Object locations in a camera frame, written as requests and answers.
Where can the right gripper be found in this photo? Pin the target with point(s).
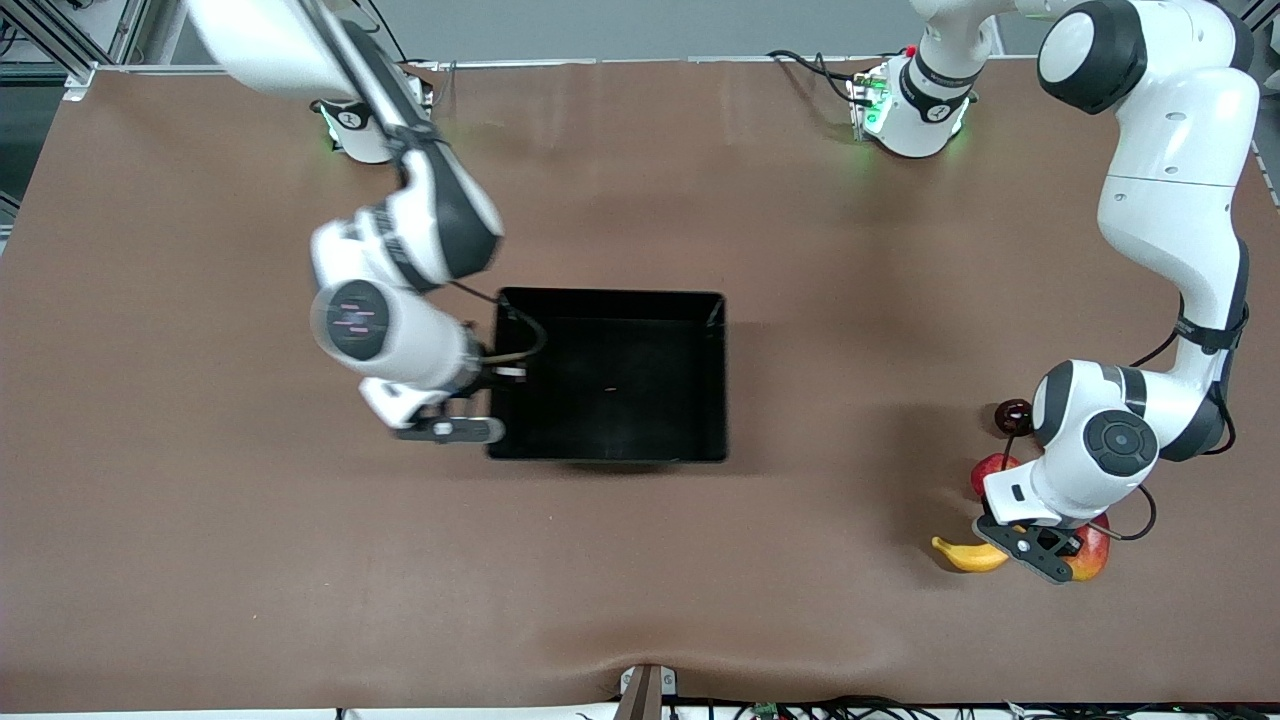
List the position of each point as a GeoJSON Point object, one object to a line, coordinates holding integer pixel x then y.
{"type": "Point", "coordinates": [489, 379]}

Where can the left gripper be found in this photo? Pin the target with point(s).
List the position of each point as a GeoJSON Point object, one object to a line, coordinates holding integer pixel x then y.
{"type": "Point", "coordinates": [1048, 538]}

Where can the yellow banana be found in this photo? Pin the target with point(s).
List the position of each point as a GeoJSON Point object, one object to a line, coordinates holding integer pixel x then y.
{"type": "Point", "coordinates": [965, 555]}

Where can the red yellow apple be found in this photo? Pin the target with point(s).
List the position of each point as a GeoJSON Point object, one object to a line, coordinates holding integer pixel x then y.
{"type": "Point", "coordinates": [992, 472]}

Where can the black plastic box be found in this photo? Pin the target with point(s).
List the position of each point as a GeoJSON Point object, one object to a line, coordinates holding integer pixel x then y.
{"type": "Point", "coordinates": [610, 390]}

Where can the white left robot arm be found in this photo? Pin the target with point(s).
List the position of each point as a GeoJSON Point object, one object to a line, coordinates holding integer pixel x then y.
{"type": "Point", "coordinates": [1180, 150]}

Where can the red yellow mango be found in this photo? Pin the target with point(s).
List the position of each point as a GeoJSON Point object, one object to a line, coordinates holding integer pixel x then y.
{"type": "Point", "coordinates": [1092, 555]}

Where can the dark red plum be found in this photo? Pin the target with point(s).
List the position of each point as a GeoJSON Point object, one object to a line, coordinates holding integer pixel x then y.
{"type": "Point", "coordinates": [1012, 415]}

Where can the brown table mat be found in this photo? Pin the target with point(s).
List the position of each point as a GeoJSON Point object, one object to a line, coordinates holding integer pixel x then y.
{"type": "Point", "coordinates": [200, 550]}

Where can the metal table edge bracket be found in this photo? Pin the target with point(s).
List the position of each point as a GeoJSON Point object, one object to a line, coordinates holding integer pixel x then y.
{"type": "Point", "coordinates": [645, 692]}

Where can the aluminium frame profile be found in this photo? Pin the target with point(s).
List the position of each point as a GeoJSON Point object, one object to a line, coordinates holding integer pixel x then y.
{"type": "Point", "coordinates": [60, 40]}

